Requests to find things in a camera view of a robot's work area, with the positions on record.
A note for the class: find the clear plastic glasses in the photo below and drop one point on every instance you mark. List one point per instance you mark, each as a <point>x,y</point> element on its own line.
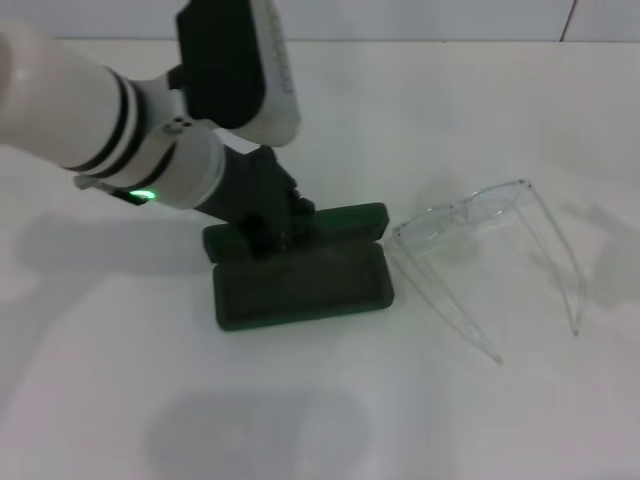
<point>467,210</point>

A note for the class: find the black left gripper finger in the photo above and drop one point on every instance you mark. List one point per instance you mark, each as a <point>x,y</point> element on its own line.
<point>262,240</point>
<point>300,220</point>

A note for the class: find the green glasses case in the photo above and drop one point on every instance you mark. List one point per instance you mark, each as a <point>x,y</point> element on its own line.
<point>310,295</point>

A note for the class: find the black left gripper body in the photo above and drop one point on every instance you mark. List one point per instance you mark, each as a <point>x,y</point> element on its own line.
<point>250,190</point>

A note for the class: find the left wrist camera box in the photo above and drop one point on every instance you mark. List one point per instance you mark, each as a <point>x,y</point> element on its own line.
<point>230,65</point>

